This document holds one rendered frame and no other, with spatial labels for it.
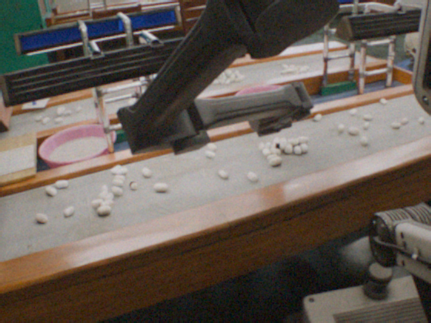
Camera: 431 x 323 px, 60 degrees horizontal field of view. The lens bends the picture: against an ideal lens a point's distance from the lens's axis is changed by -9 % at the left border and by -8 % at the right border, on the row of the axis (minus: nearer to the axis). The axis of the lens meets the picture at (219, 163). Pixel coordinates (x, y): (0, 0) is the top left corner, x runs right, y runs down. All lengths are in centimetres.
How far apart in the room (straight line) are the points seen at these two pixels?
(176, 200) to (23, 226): 41
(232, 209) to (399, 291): 54
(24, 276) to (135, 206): 34
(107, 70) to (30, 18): 274
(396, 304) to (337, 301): 16
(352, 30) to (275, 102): 51
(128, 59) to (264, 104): 37
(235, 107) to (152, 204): 40
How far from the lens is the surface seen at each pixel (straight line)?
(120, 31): 156
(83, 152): 140
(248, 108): 80
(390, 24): 140
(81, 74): 101
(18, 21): 373
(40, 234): 106
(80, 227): 104
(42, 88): 100
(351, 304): 115
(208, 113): 72
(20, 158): 137
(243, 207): 97
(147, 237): 91
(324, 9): 36
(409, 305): 118
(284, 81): 175
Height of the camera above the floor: 135
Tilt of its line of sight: 31 degrees down
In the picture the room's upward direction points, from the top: 4 degrees counter-clockwise
